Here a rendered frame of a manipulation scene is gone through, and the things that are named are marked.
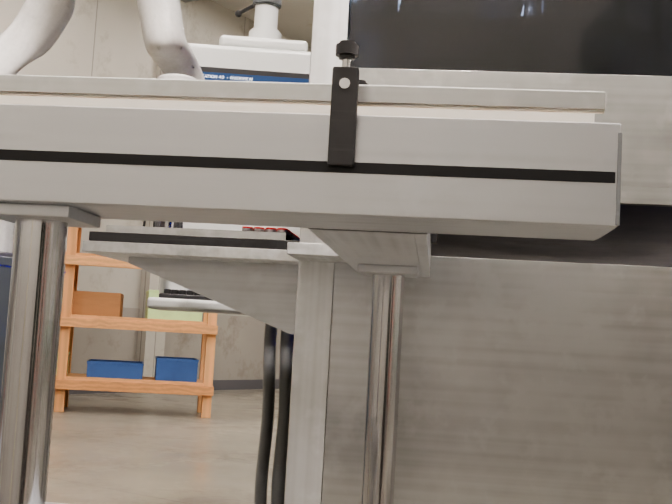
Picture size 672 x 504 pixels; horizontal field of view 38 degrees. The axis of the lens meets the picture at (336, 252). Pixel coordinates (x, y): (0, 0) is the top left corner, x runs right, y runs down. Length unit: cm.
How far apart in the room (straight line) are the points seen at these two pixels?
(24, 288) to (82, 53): 940
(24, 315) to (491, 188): 46
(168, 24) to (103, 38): 848
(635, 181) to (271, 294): 68
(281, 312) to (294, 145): 94
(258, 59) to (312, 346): 133
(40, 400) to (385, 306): 64
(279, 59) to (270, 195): 199
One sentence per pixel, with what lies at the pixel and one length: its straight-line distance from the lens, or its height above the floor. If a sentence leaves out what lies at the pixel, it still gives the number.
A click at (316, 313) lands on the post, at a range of 170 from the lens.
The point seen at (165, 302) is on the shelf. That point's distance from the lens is 254.
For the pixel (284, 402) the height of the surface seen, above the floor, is 53.
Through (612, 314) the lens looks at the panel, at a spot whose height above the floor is 79.
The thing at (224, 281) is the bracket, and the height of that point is 82.
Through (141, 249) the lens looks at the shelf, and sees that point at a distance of 179.
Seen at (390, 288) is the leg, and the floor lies 81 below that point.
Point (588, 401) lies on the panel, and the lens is 171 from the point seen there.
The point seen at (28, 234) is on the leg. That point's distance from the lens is 99.
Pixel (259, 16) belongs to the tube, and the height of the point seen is 166.
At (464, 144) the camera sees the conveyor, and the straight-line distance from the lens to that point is 88.
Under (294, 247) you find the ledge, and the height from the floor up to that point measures 87.
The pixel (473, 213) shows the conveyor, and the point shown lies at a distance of 87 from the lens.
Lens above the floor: 73
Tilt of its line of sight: 5 degrees up
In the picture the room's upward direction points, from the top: 3 degrees clockwise
